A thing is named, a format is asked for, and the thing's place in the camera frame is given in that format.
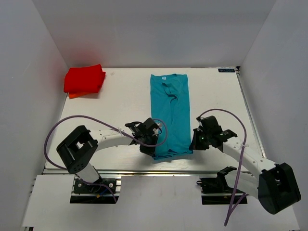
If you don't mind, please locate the teal t-shirt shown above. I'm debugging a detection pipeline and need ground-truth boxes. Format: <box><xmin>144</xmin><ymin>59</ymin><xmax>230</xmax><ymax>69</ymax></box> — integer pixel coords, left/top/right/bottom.
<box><xmin>150</xmin><ymin>74</ymin><xmax>193</xmax><ymax>160</ymax></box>

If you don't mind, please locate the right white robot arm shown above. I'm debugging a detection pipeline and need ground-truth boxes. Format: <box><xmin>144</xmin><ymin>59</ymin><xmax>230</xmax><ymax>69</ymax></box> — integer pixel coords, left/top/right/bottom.
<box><xmin>190</xmin><ymin>116</ymin><xmax>301</xmax><ymax>214</ymax></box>

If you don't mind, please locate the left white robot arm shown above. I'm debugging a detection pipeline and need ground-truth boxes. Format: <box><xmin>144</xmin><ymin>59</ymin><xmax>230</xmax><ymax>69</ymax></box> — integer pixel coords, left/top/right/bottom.
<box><xmin>56</xmin><ymin>118</ymin><xmax>162</xmax><ymax>192</ymax></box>

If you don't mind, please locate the red folded t-shirt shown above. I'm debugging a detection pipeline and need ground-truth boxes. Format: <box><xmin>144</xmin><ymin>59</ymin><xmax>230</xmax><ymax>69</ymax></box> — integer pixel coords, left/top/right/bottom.
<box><xmin>64</xmin><ymin>64</ymin><xmax>106</xmax><ymax>93</ymax></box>

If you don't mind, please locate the orange folded t-shirt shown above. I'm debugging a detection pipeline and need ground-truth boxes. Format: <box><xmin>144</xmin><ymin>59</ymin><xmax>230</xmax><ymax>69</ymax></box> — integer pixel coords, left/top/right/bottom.
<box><xmin>68</xmin><ymin>92</ymin><xmax>91</xmax><ymax>99</ymax></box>

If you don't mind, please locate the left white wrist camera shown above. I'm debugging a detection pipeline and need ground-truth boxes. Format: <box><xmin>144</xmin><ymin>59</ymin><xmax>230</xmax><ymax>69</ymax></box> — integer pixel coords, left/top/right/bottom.
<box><xmin>154</xmin><ymin>122</ymin><xmax>162</xmax><ymax>136</ymax></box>

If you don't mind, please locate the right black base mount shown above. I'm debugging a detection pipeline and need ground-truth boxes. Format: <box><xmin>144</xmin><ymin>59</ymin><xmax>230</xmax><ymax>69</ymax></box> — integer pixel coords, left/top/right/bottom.
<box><xmin>196</xmin><ymin>167</ymin><xmax>237</xmax><ymax>205</ymax></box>

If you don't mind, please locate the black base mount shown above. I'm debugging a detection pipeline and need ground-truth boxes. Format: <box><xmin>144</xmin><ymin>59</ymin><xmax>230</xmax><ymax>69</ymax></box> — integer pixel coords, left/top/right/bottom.
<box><xmin>196</xmin><ymin>167</ymin><xmax>237</xmax><ymax>205</ymax></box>
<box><xmin>70</xmin><ymin>178</ymin><xmax>121</xmax><ymax>204</ymax></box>

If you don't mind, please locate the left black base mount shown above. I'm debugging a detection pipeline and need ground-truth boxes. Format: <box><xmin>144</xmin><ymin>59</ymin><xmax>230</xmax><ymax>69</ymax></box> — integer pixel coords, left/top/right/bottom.
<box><xmin>70</xmin><ymin>178</ymin><xmax>121</xmax><ymax>204</ymax></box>

